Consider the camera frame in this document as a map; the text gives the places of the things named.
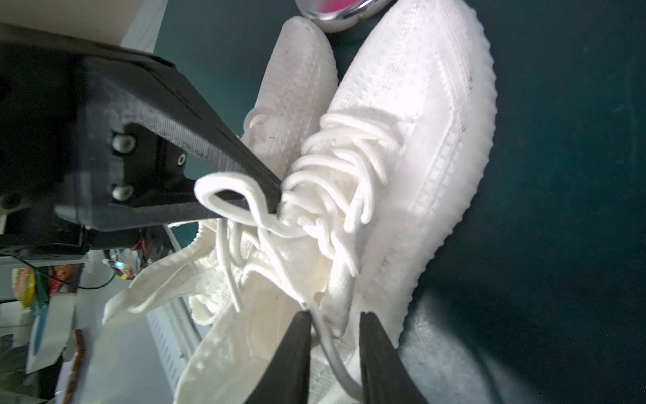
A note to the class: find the white knit sneaker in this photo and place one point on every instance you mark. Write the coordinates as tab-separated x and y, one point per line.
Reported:
428	64
298	84

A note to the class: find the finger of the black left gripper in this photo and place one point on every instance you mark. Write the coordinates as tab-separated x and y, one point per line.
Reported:
135	125

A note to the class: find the chrome glass holder stand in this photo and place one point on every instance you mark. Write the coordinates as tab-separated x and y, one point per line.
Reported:
334	16

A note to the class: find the green dark table mat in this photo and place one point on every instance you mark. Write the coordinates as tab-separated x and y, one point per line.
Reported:
538	294

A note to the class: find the white shoelace of shoe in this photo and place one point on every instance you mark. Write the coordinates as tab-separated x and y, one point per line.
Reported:
228	239
308	248

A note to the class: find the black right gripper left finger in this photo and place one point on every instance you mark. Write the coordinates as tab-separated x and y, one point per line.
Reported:
287	377

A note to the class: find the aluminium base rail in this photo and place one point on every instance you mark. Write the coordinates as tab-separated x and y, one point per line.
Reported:
176	336

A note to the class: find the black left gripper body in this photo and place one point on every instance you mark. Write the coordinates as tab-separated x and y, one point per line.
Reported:
38	122

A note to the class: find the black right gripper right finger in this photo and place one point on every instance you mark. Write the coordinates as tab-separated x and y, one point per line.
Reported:
384	377

